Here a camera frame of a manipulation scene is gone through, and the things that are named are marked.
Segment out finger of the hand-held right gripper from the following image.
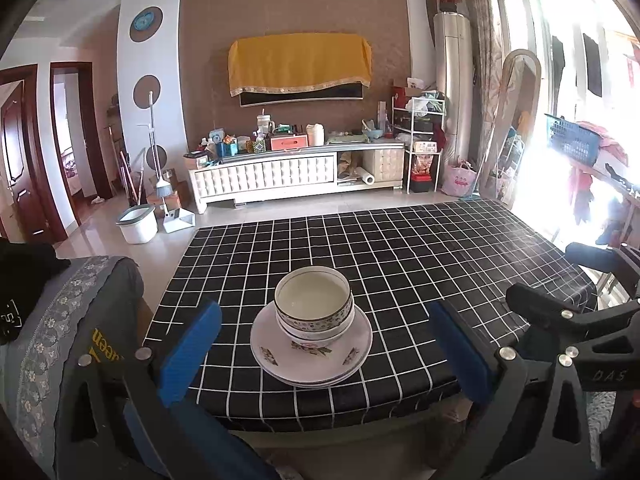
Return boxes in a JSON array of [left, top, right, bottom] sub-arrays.
[[506, 283, 640, 348], [565, 242, 640, 301]]

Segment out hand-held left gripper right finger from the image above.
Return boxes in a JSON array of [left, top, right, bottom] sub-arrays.
[[429, 300, 593, 480]]

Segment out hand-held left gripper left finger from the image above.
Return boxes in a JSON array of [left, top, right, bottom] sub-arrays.
[[52, 300, 261, 480]]

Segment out small floral print plate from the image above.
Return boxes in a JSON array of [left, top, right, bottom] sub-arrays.
[[250, 302, 373, 381]]

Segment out plain white bowl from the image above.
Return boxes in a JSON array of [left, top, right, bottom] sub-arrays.
[[276, 307, 356, 342]]

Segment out patterned rim bowl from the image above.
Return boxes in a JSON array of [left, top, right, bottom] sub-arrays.
[[274, 266, 355, 333]]

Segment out red hanging clothes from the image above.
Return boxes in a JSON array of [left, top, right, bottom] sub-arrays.
[[570, 165, 596, 226]]

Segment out black checkered tablecloth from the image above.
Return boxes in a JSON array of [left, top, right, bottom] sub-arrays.
[[142, 199, 598, 433]]

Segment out pink cloth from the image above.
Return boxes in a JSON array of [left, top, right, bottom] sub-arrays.
[[580, 121, 628, 166]]

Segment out blue plastic basket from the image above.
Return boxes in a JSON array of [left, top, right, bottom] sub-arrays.
[[545, 113, 601, 167]]

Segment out white dustpan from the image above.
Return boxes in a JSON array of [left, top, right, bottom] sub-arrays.
[[161, 205, 196, 233]]

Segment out white mop bucket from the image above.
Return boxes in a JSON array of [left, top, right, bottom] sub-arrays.
[[116, 205, 158, 244]]

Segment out chair with grey embroidered cover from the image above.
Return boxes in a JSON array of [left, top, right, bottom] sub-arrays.
[[0, 255, 146, 480]]

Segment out pink bag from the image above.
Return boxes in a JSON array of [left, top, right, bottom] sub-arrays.
[[441, 159, 477, 198]]

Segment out cardboard box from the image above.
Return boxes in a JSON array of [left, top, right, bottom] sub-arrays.
[[147, 192, 183, 211]]

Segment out white tufted television cabinet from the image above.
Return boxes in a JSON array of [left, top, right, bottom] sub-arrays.
[[187, 141, 406, 215]]

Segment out black hanging garment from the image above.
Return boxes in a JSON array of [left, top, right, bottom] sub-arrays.
[[582, 33, 603, 98], [550, 36, 566, 83]]

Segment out arched standing mirror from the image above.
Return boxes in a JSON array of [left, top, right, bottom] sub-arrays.
[[475, 49, 543, 201]]

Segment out white metal shelf rack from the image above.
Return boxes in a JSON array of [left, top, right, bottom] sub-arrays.
[[391, 91, 447, 195]]

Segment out standing air conditioner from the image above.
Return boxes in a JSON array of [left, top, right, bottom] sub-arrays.
[[432, 11, 473, 166]]

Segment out patterned curtain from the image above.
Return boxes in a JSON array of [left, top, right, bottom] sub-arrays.
[[460, 0, 503, 161]]

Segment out dark red wooden door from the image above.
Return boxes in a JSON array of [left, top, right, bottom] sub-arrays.
[[0, 64, 68, 243]]

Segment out yellow cloth cover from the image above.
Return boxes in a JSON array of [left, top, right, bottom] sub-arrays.
[[227, 32, 373, 97]]

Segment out white handled broom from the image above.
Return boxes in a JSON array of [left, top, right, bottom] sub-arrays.
[[137, 91, 173, 198]]

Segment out dark red door frame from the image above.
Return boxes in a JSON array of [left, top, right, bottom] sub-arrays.
[[49, 61, 113, 201]]

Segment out wall television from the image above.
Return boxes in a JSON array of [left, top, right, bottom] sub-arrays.
[[239, 82, 365, 108]]

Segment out round wall decor blue centre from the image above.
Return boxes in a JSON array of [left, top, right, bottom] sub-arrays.
[[129, 6, 164, 42]]

